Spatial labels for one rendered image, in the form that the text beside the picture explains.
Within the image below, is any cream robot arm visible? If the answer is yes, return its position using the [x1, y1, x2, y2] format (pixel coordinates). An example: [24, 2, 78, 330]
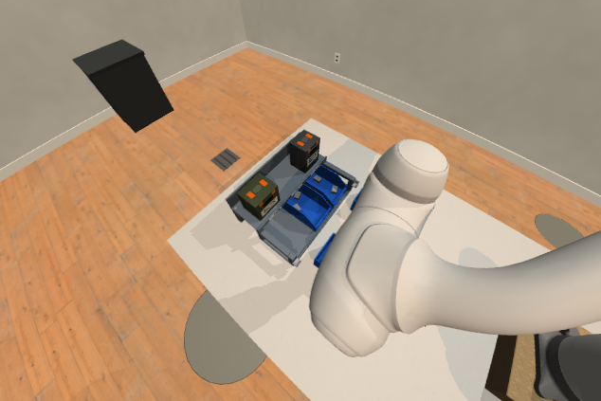
[309, 139, 601, 401]

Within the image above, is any grey metal shelf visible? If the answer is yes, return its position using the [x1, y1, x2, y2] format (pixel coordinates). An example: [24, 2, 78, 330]
[226, 137, 359, 267]

